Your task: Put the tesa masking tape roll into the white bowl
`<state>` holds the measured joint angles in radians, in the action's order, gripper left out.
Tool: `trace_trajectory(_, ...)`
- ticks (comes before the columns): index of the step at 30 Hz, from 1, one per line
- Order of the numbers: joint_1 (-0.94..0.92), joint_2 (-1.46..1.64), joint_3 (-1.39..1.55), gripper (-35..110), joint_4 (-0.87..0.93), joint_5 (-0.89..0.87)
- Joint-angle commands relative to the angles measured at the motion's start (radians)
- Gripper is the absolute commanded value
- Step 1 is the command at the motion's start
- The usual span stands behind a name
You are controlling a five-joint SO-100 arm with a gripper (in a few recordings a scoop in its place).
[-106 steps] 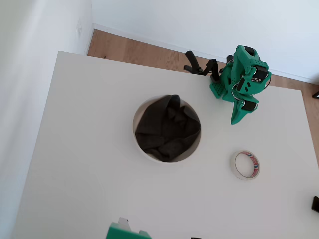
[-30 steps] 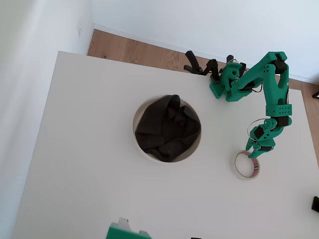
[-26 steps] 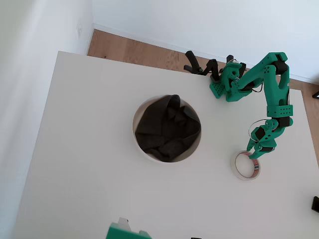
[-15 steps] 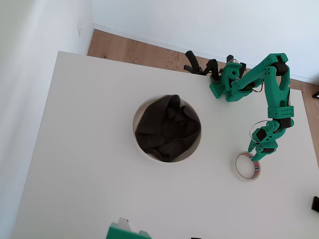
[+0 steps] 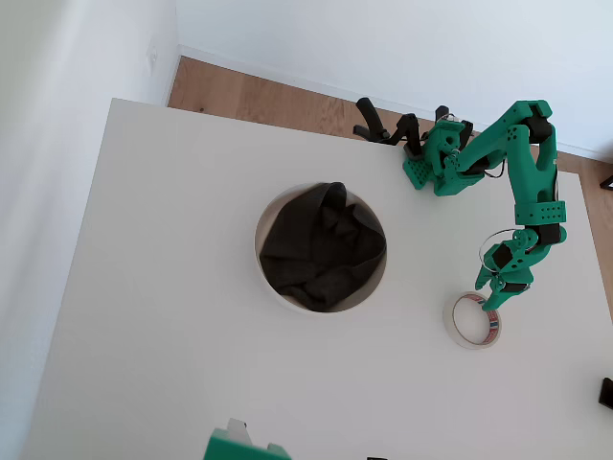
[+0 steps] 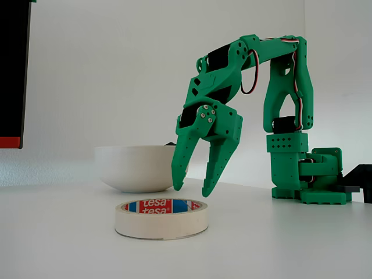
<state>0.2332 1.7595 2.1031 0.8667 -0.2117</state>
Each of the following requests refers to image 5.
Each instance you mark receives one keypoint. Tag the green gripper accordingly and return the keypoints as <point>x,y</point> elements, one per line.
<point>514,287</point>

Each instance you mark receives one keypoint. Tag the black object on floor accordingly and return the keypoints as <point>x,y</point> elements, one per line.
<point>608,183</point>

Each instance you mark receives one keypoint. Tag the green plastic printed part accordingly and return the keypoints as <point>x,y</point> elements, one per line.
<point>230,445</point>

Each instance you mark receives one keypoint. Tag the beige masking tape roll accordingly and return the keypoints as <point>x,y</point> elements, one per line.
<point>450,326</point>

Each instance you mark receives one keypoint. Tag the white bowl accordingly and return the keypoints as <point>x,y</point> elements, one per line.
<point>282,300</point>

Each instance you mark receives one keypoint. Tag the black box-shaped device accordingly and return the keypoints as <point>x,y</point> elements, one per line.
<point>607,393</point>

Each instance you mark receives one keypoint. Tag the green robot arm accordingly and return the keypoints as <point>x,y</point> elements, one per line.
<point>527,182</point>

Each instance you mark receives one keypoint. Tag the black cloth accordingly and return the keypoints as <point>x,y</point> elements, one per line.
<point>316,249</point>

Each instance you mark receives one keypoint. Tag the white plastic piece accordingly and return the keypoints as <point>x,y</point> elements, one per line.
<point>237,426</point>

